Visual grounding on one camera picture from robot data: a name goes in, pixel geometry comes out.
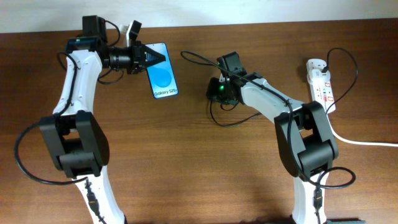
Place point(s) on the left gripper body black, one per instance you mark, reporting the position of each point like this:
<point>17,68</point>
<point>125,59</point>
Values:
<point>125,58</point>

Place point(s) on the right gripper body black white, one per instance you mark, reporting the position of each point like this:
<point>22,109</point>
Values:
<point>212,90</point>

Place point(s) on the blue screen smartphone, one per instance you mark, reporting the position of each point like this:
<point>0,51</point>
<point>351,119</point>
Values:
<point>161,75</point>

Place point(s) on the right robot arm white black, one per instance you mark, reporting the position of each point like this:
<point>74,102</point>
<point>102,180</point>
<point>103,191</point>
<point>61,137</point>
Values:
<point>306,145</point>

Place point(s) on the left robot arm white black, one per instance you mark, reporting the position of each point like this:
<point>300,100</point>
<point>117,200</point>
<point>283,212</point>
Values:
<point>76,143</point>

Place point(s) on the white USB charger adapter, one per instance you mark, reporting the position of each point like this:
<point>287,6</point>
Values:
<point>317,76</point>

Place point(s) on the white power strip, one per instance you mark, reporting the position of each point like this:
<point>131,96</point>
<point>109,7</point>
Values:
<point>321,92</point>

